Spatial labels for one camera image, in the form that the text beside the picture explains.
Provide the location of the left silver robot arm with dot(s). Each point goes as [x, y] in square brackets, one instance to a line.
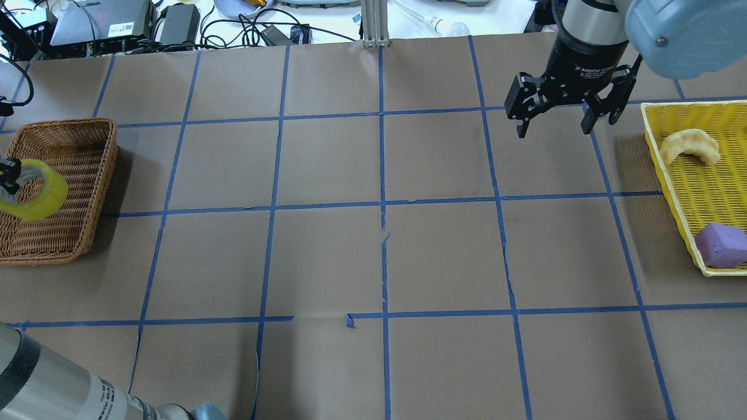
[38, 383]

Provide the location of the purple sponge block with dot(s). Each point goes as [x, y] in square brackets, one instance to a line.
[721, 246]

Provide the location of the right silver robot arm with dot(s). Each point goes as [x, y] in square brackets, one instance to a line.
[677, 39]

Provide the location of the black electronics box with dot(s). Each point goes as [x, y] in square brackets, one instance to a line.
[91, 28]

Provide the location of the brown wicker basket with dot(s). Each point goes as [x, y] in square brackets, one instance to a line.
[66, 168]

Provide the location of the black power adapter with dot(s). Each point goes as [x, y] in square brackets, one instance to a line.
[178, 31]

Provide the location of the light bulb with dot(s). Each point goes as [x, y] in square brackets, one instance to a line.
[442, 27]

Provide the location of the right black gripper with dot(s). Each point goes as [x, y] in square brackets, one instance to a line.
[583, 63]

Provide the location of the yellow plastic basket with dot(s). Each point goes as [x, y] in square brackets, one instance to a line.
[697, 193]

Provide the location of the toy croissant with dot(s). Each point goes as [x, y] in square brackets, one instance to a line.
[694, 142]

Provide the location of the aluminium frame post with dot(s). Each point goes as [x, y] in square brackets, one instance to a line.
[375, 23]

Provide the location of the grey bowl with item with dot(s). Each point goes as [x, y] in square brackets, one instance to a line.
[233, 9]

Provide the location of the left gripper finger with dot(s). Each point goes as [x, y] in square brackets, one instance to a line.
[11, 169]

